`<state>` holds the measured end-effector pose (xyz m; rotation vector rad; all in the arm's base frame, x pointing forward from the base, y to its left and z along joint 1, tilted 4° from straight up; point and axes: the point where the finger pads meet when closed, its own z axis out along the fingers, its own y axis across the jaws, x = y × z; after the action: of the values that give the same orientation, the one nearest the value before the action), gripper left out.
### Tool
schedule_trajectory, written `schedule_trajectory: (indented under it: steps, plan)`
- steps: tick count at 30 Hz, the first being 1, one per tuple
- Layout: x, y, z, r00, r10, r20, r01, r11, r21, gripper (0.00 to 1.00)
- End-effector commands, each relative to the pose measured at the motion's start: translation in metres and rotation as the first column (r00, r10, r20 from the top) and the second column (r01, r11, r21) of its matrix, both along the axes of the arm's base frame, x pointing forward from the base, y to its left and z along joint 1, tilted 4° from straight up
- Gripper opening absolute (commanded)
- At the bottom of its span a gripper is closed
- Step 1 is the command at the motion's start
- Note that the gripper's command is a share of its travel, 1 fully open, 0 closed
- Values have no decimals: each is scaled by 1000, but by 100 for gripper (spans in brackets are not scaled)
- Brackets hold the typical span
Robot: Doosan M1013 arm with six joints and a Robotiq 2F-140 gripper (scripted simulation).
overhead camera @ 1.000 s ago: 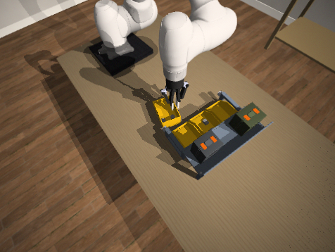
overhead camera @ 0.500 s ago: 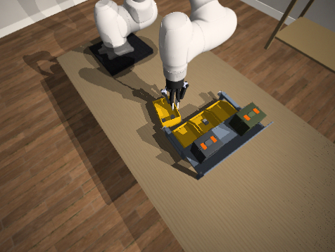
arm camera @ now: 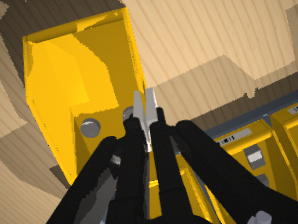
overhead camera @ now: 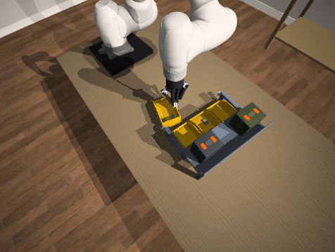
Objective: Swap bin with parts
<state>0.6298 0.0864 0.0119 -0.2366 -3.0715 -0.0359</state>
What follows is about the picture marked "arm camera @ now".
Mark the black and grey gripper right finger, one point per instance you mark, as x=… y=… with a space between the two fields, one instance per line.
x=246 y=199

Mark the grey round disc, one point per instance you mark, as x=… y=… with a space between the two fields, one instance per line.
x=127 y=112

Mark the grey metal shelf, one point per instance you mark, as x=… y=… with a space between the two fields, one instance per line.
x=261 y=112

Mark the dark grey disc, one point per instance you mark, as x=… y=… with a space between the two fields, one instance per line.
x=90 y=127

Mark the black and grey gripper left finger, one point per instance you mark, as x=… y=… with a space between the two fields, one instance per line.
x=88 y=197

